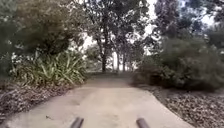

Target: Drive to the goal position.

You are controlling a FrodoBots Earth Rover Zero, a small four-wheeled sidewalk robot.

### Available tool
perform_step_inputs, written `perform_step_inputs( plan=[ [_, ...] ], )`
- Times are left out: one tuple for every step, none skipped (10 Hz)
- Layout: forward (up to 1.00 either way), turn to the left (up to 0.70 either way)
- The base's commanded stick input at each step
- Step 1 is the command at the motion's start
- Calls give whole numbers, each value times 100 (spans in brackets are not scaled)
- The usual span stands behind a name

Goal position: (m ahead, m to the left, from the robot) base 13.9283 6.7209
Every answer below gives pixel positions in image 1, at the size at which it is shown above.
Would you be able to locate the brown leaf mulch ground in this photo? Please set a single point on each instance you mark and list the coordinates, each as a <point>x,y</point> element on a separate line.
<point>23,97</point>
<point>196,106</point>

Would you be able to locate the pale concrete path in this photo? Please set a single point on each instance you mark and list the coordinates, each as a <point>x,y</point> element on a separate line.
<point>106,103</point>

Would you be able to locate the wood of tall trees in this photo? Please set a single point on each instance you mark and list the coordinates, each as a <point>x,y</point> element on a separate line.
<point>113,30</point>

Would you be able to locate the long-leaved green plants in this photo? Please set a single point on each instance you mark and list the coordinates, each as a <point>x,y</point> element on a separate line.
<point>53,68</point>

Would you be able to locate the dark green bush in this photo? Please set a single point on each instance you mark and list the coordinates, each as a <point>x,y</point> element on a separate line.
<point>186,65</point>

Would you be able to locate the robot's own part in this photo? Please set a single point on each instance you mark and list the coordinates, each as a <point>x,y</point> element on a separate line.
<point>142,123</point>
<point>77,123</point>

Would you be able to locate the large dark green shrub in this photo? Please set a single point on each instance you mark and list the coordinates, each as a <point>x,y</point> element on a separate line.
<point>36,26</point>

